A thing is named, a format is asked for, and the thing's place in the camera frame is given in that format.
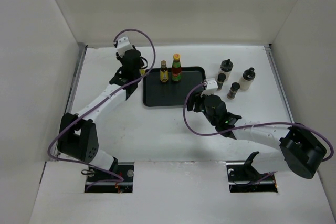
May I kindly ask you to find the small dark spice jar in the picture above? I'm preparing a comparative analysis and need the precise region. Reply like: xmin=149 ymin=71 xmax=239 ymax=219
xmin=217 ymin=73 xmax=227 ymax=91

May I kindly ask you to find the dark pepper spice jar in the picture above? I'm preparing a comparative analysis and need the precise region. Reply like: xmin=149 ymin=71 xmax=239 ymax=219
xmin=227 ymin=82 xmax=240 ymax=100

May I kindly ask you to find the red sauce bottle yellow cap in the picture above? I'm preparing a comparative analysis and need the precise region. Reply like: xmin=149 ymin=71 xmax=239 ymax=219
xmin=171 ymin=54 xmax=182 ymax=82

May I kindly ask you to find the white grinder with black top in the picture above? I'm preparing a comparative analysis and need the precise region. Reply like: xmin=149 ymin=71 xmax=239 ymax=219
xmin=239 ymin=67 xmax=256 ymax=91

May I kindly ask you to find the clear grinder with black top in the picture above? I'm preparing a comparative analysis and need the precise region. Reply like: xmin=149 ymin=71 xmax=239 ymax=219
xmin=219 ymin=59 xmax=234 ymax=81

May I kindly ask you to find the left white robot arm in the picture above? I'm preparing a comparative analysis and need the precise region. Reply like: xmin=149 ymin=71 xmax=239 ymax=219
xmin=57 ymin=46 xmax=147 ymax=182

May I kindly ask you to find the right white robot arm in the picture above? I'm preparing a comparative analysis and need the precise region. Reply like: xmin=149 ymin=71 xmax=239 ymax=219
xmin=183 ymin=92 xmax=328 ymax=180

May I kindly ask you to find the black plastic tray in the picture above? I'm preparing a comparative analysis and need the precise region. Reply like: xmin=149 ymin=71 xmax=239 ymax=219
xmin=142 ymin=67 xmax=206 ymax=107

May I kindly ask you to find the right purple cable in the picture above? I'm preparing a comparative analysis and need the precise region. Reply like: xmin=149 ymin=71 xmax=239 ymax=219
xmin=182 ymin=82 xmax=335 ymax=183

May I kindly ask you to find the purple cable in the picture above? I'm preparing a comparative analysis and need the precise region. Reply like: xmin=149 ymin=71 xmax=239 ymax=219
xmin=47 ymin=28 xmax=157 ymax=193
xmin=182 ymin=82 xmax=335 ymax=183

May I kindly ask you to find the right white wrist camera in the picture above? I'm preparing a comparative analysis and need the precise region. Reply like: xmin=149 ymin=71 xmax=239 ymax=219
xmin=201 ymin=78 xmax=218 ymax=96

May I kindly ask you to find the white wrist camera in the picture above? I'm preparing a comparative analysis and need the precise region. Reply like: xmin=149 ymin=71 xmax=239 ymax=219
xmin=201 ymin=78 xmax=218 ymax=96
xmin=114 ymin=35 xmax=133 ymax=57

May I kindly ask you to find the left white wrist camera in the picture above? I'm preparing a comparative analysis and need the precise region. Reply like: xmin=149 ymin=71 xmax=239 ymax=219
xmin=114 ymin=35 xmax=133 ymax=57

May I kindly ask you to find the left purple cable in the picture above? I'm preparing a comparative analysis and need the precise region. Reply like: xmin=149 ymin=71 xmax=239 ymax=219
xmin=47 ymin=28 xmax=157 ymax=193

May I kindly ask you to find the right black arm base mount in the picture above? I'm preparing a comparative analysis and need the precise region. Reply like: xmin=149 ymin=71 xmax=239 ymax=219
xmin=226 ymin=152 xmax=278 ymax=193

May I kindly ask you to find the aluminium table edge rail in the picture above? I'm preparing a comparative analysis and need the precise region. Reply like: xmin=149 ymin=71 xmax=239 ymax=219
xmin=264 ymin=44 xmax=295 ymax=123

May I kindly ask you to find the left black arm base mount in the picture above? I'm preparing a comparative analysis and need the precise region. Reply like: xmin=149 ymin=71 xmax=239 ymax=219
xmin=81 ymin=163 xmax=135 ymax=194

